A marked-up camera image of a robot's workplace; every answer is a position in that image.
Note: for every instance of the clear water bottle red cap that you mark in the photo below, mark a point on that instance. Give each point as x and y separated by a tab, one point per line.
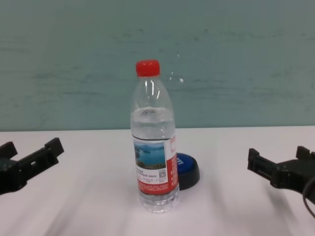
153	147

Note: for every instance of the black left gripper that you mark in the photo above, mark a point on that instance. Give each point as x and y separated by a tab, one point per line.
11	175

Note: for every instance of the blue push button black base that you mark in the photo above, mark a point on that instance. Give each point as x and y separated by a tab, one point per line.
188	169

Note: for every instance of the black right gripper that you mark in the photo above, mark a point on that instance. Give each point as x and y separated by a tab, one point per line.
292	175

